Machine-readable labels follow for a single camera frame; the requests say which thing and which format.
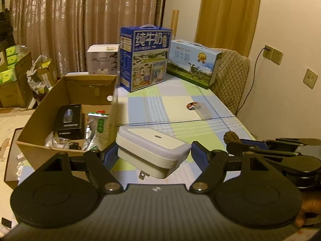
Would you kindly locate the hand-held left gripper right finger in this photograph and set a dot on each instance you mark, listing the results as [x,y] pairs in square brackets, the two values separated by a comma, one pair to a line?
[199,152]

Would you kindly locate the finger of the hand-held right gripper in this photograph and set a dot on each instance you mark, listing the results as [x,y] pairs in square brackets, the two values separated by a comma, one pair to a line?
[254,143]
[235,148]

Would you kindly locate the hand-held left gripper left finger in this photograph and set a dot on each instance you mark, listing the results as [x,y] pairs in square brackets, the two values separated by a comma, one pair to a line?
[110,154]

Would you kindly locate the brown pine cone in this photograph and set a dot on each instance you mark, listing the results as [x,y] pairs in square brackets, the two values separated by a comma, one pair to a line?
[230,136]

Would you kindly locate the silver foil bag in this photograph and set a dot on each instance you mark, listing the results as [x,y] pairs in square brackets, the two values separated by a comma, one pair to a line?
[97,128]

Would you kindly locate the white plug adapter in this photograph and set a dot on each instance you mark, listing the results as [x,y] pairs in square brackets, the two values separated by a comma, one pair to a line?
[150,148]

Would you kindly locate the black shaver box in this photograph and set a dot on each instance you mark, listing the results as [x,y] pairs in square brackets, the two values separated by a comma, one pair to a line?
[70,123]

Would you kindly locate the clear bag of cotton balls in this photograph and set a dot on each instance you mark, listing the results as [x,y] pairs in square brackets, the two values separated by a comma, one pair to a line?
[51,141]

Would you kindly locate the brown cardboard box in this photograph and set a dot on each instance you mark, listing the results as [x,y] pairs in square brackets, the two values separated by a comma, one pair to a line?
[32,130]

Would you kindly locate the person's right hand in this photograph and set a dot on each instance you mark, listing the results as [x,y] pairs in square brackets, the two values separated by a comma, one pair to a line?
[311,207]

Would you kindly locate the clear plastic case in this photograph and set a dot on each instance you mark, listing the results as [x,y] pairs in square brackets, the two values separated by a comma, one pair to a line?
[205,111]

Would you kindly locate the red toy car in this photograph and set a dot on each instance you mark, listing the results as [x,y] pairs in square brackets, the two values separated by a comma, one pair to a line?
[192,105]

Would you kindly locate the beige quilted chair cover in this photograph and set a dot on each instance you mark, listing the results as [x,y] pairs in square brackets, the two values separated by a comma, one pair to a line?
[230,80]

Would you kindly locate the green cow milk box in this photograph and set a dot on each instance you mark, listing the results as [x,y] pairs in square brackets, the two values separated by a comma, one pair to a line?
[193,62]

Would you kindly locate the white appliance box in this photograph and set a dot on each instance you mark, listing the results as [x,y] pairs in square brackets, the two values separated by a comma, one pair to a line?
[101,60]

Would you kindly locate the blue milk carton box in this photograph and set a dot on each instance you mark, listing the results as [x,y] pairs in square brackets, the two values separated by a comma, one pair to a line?
[145,60]

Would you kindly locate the pile of small cartons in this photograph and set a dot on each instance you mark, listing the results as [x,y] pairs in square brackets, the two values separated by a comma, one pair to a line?
[42,75]

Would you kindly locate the beige printed cloth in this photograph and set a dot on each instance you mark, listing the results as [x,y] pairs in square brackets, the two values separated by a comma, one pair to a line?
[10,123]

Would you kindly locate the cardboard box of tissue packs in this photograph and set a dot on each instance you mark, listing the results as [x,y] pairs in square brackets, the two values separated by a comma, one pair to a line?
[15,93]

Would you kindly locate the wooden board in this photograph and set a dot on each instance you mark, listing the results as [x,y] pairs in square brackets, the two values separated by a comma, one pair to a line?
[174,25]

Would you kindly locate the plain yellow curtain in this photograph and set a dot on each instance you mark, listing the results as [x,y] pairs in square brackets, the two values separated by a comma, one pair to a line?
[225,12]

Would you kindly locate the stack of green tissue packs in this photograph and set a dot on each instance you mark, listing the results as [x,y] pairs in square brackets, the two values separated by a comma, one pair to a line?
[11,60]

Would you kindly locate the brown patterned curtain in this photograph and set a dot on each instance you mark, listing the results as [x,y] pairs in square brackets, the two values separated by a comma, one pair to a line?
[75,17]

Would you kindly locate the black rack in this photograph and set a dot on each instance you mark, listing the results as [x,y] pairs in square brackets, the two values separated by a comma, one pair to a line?
[5,20]

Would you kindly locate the beige wall socket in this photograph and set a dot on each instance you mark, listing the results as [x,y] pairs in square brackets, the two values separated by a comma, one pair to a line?
[277,56]
[310,78]

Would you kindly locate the wall socket with plug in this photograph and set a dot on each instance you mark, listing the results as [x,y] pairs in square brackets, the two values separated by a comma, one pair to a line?
[268,52]

